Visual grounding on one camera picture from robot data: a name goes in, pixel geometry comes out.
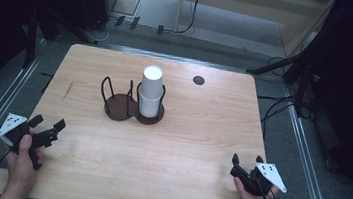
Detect dark round table grommet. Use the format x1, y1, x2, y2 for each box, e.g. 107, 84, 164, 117
191, 74, 206, 87

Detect white paper cup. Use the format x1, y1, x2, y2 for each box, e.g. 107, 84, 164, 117
138, 64, 167, 103
135, 91, 164, 120

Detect black metal stand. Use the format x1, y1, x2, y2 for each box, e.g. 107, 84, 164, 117
21, 1, 102, 78

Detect black floor cables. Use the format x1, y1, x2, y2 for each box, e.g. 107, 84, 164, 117
252, 91, 301, 141

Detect black tripod stand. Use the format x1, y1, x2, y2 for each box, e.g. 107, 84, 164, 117
242, 37, 322, 120

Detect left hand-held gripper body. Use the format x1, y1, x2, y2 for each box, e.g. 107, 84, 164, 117
0, 112, 62, 173

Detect person's left hand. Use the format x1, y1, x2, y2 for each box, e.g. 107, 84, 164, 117
0, 130, 49, 196

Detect brown double cup holder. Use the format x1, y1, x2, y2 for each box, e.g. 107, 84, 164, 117
96, 75, 169, 127

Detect light wooden shelf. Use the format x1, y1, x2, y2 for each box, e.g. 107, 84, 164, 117
172, 0, 337, 63

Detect white floor cable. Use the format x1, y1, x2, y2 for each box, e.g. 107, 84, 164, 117
82, 14, 116, 45

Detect black hanging cable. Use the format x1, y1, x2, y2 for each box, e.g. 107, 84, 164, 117
163, 0, 202, 37

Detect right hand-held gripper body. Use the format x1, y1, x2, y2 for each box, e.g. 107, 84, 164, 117
227, 158, 291, 199

